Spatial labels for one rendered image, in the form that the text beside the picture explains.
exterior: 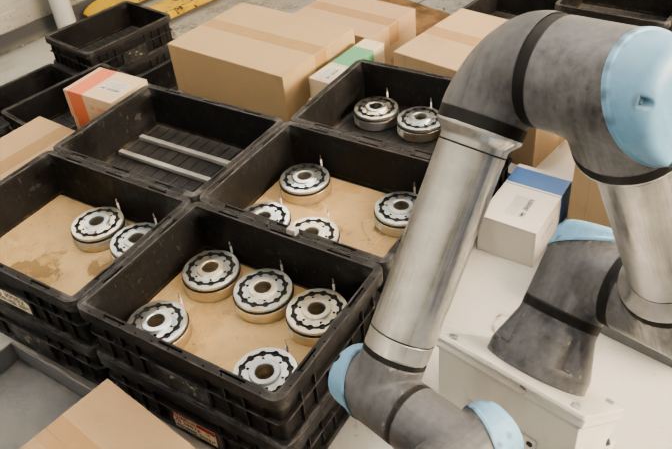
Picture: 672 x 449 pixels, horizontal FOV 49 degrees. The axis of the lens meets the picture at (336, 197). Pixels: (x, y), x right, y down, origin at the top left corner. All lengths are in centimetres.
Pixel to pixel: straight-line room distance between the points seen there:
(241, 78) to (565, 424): 121
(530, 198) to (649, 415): 48
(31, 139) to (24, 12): 286
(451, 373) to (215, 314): 42
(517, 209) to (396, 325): 75
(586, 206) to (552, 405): 63
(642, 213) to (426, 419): 31
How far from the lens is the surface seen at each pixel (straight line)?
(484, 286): 147
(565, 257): 108
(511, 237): 149
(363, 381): 82
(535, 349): 107
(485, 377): 106
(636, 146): 69
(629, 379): 136
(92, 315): 121
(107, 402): 117
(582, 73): 69
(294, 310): 122
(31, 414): 143
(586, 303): 108
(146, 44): 300
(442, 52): 184
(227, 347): 123
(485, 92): 75
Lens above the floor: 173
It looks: 37 degrees down
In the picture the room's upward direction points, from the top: 6 degrees counter-clockwise
